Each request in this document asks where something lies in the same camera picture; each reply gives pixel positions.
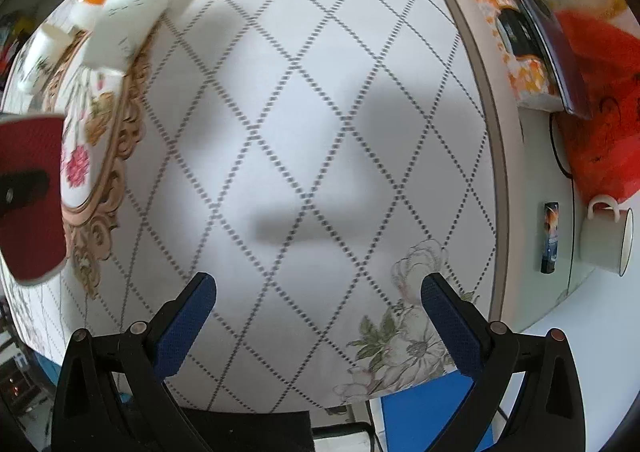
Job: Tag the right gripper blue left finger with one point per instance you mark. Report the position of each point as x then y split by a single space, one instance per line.
161 345

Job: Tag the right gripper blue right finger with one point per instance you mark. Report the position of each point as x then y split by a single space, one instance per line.
470 339

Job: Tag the red corrugated paper cup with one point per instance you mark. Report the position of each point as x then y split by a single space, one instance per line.
33 242

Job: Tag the white cup with leaf print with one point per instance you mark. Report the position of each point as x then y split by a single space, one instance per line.
47 48

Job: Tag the white paper cup with print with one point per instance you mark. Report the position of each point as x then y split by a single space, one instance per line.
121 29

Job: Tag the small dark lighter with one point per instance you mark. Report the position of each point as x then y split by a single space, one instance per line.
549 252

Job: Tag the white enamel mug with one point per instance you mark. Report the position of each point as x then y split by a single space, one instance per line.
607 235

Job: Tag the red plastic bag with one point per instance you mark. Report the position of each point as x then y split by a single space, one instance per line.
603 151

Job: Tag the white diamond pattern tablecloth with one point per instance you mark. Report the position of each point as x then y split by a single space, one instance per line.
318 158

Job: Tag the orange patterned box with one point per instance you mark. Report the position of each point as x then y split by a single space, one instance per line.
521 54

